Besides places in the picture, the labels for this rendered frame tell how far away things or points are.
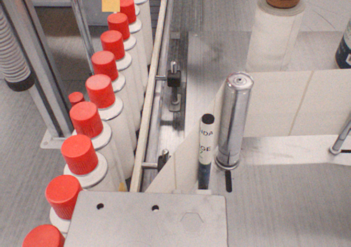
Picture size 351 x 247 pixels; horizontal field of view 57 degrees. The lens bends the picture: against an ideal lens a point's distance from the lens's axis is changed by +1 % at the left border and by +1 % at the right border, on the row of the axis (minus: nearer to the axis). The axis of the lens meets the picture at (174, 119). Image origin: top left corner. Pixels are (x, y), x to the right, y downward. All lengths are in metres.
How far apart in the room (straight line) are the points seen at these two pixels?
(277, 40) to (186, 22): 0.44
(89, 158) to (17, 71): 0.15
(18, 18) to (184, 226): 0.40
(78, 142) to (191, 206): 0.17
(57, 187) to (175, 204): 0.14
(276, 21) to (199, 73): 0.22
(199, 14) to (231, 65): 0.33
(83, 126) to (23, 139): 0.38
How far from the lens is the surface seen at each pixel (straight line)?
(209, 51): 0.81
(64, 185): 0.34
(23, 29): 0.55
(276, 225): 0.54
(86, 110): 0.39
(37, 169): 0.69
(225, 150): 0.53
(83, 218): 0.24
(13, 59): 0.44
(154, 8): 0.99
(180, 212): 0.24
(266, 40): 0.63
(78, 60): 0.91
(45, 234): 0.32
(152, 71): 0.70
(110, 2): 0.58
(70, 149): 0.36
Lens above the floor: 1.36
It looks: 48 degrees down
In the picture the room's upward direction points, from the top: 2 degrees counter-clockwise
